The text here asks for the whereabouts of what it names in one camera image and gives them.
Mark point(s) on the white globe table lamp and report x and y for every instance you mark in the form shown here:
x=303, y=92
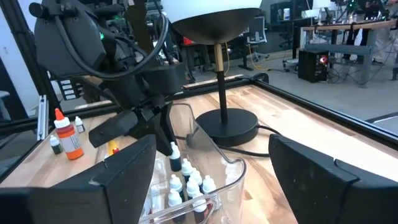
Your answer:
x=227, y=127

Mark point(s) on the small paint bottles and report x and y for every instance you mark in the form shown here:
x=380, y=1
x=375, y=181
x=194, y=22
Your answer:
x=199, y=207

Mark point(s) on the wooden top workbench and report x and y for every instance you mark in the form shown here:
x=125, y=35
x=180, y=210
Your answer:
x=339, y=49

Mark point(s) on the office chair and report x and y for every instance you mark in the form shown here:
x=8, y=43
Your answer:
x=257, y=31

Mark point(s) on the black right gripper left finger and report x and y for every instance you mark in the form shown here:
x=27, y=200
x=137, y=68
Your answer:
x=93, y=202

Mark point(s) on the black table clamp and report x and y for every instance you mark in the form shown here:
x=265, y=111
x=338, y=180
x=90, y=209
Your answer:
x=259, y=77

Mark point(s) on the silver aluminium bar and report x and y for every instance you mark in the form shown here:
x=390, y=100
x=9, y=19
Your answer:
x=43, y=118

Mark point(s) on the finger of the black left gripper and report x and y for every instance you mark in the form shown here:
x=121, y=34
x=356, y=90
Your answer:
x=155, y=130
x=112, y=127

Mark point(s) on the pale yellow food coloring bottle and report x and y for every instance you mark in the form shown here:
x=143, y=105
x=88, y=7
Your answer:
x=111, y=146

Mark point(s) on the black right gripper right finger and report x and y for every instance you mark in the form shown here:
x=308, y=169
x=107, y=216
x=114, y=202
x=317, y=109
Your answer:
x=335, y=199

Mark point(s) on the small white-capped dropper bottle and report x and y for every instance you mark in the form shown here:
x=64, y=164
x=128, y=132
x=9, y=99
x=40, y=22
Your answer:
x=209, y=184
x=196, y=175
x=175, y=183
x=175, y=161
x=192, y=188
x=79, y=124
x=56, y=144
x=186, y=166
x=174, y=199

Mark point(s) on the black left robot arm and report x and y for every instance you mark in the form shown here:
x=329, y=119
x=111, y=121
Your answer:
x=68, y=37

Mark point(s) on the computer tower with red light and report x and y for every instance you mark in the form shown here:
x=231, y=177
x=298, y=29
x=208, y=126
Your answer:
x=311, y=67

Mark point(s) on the clear plastic bin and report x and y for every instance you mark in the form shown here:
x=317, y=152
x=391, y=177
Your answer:
x=230, y=174

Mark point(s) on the person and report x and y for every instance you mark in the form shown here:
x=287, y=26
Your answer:
x=384, y=43

